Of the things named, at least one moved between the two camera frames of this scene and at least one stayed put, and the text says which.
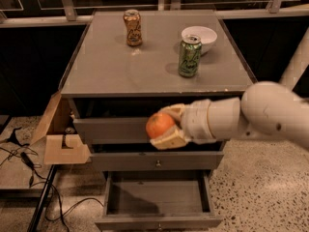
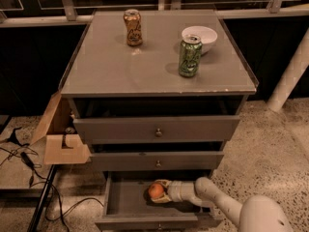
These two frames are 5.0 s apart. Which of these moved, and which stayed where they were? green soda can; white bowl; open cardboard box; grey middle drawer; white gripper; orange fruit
Moved: orange fruit; white gripper
Stayed: green soda can; grey middle drawer; white bowl; open cardboard box
